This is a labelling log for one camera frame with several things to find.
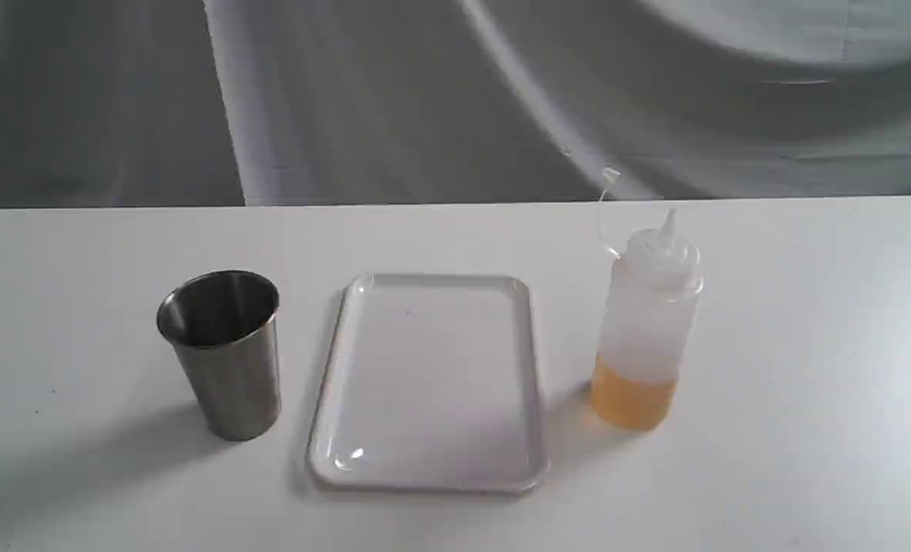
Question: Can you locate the clear squeeze bottle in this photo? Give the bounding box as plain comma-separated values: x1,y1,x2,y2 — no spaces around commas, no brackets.
590,167,705,432

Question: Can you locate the stainless steel cup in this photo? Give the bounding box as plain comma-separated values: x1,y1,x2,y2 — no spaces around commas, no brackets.
156,269,281,442

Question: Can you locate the white plastic tray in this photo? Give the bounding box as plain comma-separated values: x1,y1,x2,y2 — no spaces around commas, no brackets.
306,273,551,494

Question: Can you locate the white backdrop cloth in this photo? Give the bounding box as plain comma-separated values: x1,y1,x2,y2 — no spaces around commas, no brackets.
0,1,911,209

